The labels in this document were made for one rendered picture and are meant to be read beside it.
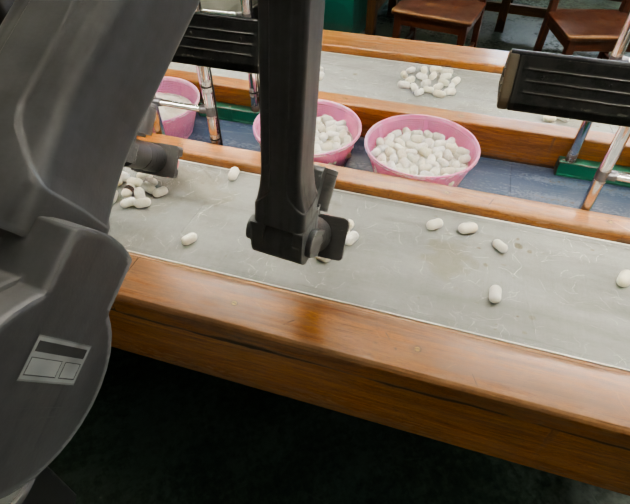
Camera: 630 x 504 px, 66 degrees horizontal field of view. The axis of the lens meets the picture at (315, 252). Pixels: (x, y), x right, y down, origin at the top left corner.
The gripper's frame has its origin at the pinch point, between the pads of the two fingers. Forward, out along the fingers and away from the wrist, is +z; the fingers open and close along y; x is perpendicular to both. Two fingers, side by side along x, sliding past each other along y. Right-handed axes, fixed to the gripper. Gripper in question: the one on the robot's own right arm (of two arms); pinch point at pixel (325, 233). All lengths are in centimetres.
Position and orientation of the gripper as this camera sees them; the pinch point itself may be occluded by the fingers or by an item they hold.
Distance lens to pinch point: 84.2
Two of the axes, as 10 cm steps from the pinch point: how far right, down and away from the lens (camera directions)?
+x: -1.9, 9.8, 0.9
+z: 2.3, -0.5, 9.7
